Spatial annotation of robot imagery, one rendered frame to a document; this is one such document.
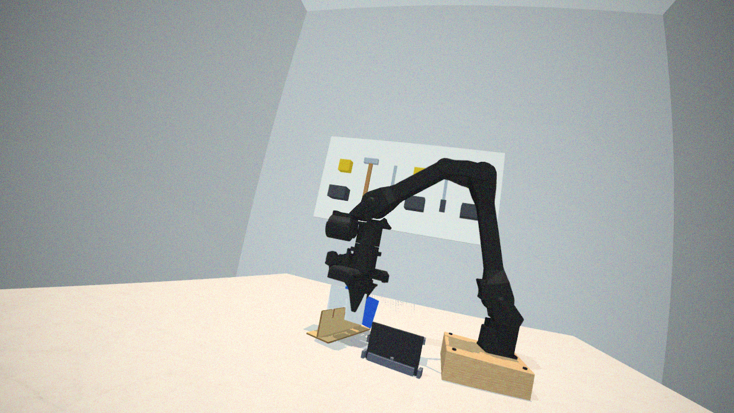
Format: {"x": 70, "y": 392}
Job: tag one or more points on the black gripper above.
{"x": 358, "y": 276}

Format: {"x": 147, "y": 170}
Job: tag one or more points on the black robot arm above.
{"x": 498, "y": 335}

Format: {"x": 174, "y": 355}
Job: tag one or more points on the blue board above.
{"x": 370, "y": 311}

